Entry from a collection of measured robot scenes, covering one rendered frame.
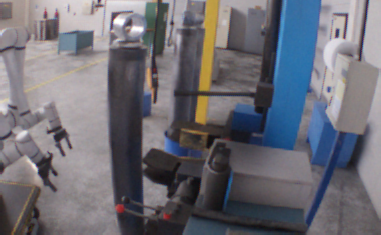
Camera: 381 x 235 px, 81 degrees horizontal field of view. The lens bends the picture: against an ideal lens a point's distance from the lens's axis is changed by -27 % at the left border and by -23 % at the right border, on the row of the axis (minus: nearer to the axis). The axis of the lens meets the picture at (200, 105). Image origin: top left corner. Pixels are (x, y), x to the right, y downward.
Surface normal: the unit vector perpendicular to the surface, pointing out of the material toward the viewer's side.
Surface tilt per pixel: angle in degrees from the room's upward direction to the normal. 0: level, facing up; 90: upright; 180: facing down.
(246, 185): 90
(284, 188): 90
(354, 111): 90
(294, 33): 90
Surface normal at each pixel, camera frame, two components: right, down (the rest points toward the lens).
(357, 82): -0.22, 0.31
